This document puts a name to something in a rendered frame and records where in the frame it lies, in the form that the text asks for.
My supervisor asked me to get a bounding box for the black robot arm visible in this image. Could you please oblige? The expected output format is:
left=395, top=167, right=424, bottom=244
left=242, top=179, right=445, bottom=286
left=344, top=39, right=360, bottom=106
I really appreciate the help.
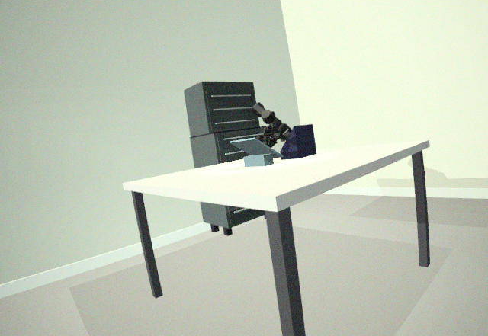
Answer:
left=251, top=102, right=292, bottom=140

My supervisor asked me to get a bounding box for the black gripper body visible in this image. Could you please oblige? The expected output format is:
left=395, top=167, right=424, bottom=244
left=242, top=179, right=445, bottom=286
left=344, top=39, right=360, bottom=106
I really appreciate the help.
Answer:
left=256, top=125, right=286, bottom=143

